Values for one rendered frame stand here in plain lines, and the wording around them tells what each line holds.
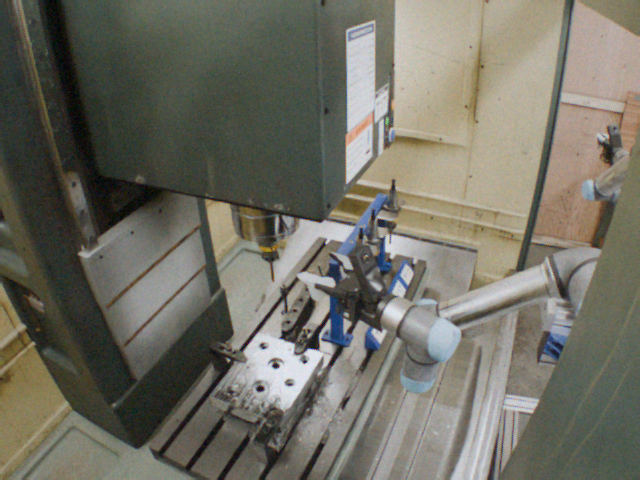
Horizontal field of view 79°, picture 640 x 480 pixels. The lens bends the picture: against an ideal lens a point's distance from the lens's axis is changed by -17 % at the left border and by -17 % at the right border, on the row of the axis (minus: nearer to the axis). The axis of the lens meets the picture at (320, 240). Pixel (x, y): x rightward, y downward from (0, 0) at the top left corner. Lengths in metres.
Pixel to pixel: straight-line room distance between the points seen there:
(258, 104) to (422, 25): 1.13
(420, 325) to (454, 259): 1.26
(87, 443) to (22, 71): 1.36
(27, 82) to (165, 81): 0.36
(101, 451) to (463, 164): 1.83
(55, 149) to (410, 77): 1.33
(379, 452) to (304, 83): 1.12
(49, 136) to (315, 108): 0.66
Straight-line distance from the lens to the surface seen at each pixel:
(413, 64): 1.88
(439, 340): 0.87
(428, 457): 1.55
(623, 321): 0.42
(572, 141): 3.62
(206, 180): 0.97
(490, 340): 2.00
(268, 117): 0.82
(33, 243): 1.21
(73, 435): 1.98
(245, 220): 1.02
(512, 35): 1.81
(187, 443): 1.40
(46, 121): 1.15
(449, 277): 2.08
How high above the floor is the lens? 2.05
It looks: 34 degrees down
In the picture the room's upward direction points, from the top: 2 degrees counter-clockwise
